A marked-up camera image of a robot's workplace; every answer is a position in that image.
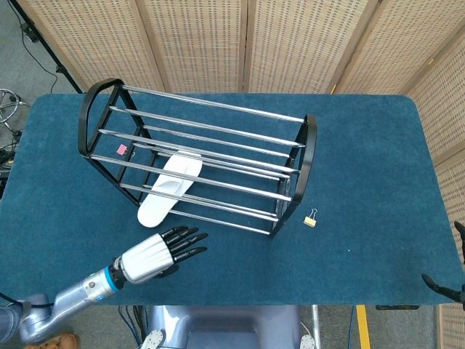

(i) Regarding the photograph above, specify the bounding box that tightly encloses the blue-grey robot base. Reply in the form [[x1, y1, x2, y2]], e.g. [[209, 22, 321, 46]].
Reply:
[[139, 304, 317, 349]]

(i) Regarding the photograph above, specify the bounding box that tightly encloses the white slipper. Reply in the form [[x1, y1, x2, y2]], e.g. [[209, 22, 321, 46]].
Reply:
[[137, 150, 203, 229]]

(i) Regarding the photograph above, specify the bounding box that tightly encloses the blue carpet table cover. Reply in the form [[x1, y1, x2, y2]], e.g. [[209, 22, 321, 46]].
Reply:
[[0, 93, 462, 306]]

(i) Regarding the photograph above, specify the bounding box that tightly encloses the chrome chair base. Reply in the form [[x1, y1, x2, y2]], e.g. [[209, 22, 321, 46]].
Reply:
[[0, 88, 30, 128]]

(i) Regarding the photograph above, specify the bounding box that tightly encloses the black cable with adapter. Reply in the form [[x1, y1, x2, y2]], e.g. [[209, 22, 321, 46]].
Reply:
[[14, 5, 60, 92]]

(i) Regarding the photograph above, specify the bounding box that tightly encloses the brown leather boot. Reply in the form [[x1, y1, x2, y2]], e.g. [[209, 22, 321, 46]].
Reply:
[[43, 332, 79, 349]]

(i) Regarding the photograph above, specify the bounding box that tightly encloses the cable bundle on floor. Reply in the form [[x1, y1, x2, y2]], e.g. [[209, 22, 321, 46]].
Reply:
[[0, 127, 23, 179]]

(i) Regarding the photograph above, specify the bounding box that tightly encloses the silver metal table leg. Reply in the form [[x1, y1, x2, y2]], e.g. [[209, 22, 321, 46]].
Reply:
[[310, 305, 321, 349]]

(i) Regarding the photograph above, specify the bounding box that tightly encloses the black chrome shoe rack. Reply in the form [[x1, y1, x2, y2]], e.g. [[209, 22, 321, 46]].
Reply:
[[78, 77, 318, 238]]

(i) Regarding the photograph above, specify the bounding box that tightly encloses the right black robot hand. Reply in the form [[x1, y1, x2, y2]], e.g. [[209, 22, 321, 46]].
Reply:
[[421, 220, 465, 310]]

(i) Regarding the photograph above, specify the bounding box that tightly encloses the woven rattan folding screen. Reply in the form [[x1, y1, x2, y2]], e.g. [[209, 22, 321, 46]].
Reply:
[[16, 0, 465, 349]]

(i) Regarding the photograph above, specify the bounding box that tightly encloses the black tripod stand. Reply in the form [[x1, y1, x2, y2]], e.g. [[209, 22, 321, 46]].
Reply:
[[9, 0, 84, 94]]

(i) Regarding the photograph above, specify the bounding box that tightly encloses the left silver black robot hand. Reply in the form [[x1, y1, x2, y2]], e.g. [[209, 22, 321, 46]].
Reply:
[[115, 225, 209, 285]]

